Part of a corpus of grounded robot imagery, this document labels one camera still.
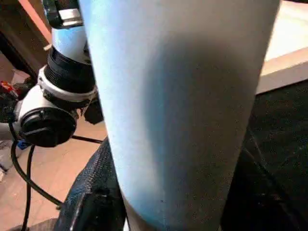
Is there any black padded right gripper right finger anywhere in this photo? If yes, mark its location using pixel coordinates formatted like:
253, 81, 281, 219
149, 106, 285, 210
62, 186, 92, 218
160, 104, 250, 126
218, 139, 308, 231

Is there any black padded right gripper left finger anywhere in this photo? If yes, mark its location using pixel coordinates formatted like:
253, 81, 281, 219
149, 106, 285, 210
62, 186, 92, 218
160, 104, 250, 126
52, 137, 129, 231

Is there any white plastic table leg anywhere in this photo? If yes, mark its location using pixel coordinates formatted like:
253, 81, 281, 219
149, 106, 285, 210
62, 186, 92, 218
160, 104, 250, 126
77, 0, 282, 231

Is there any white plastic table top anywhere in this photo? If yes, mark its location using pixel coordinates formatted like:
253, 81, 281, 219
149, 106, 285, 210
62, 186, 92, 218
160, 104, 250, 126
254, 0, 308, 95

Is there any black work mat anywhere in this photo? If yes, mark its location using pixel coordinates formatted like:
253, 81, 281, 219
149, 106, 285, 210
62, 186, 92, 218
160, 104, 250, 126
240, 78, 308, 227

